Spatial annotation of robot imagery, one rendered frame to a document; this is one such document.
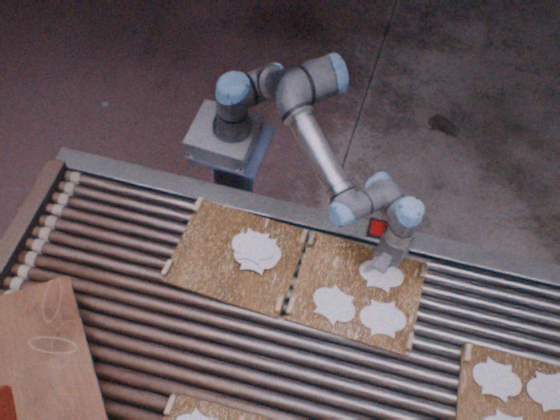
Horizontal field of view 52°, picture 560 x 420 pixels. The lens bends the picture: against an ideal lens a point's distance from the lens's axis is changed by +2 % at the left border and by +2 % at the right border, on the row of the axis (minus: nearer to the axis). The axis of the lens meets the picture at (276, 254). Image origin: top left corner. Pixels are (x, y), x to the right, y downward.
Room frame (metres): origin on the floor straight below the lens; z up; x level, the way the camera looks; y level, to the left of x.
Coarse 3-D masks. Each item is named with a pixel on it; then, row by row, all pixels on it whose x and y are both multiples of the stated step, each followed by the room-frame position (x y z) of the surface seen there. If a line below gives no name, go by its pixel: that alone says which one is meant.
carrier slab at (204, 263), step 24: (192, 216) 1.08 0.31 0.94; (216, 216) 1.09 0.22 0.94; (240, 216) 1.10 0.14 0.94; (192, 240) 0.98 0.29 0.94; (216, 240) 0.99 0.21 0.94; (288, 240) 1.02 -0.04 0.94; (192, 264) 0.89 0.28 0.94; (216, 264) 0.89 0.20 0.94; (240, 264) 0.90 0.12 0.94; (288, 264) 0.92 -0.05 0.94; (192, 288) 0.80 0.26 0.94; (216, 288) 0.81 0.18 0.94; (240, 288) 0.81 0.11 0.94; (264, 288) 0.82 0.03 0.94; (264, 312) 0.74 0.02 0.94
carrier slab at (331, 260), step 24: (336, 240) 1.04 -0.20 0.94; (312, 264) 0.93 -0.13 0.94; (336, 264) 0.94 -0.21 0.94; (360, 264) 0.95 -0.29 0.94; (408, 264) 0.97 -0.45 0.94; (312, 288) 0.84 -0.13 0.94; (360, 288) 0.86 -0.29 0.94; (408, 288) 0.88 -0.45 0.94; (312, 312) 0.75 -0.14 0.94; (408, 312) 0.79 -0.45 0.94; (360, 336) 0.69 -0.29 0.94; (384, 336) 0.70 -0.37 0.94
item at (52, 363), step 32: (32, 288) 0.70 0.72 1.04; (64, 288) 0.71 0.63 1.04; (0, 320) 0.59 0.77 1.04; (32, 320) 0.60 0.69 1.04; (64, 320) 0.61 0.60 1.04; (0, 352) 0.49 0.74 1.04; (32, 352) 0.50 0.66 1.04; (64, 352) 0.51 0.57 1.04; (0, 384) 0.41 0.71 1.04; (32, 384) 0.41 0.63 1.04; (64, 384) 0.42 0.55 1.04; (96, 384) 0.43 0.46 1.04; (32, 416) 0.33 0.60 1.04; (64, 416) 0.34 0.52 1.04; (96, 416) 0.34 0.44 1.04
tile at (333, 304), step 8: (320, 288) 0.84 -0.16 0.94; (328, 288) 0.84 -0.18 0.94; (336, 288) 0.84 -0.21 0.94; (320, 296) 0.81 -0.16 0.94; (328, 296) 0.81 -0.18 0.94; (336, 296) 0.82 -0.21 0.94; (344, 296) 0.82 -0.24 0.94; (320, 304) 0.78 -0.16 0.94; (328, 304) 0.78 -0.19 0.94; (336, 304) 0.79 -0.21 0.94; (344, 304) 0.79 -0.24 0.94; (352, 304) 0.79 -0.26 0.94; (320, 312) 0.75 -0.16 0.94; (328, 312) 0.76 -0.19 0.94; (336, 312) 0.76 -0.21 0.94; (344, 312) 0.76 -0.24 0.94; (352, 312) 0.76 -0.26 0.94; (328, 320) 0.73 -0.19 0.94; (336, 320) 0.73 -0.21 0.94; (344, 320) 0.73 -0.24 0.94
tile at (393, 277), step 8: (376, 256) 0.98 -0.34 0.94; (368, 264) 0.95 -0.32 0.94; (360, 272) 0.91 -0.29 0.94; (368, 272) 0.92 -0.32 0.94; (376, 272) 0.92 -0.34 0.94; (392, 272) 0.93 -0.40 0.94; (400, 272) 0.93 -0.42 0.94; (368, 280) 0.89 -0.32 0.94; (376, 280) 0.89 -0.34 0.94; (384, 280) 0.89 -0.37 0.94; (392, 280) 0.90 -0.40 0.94; (400, 280) 0.90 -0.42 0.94; (384, 288) 0.86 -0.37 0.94
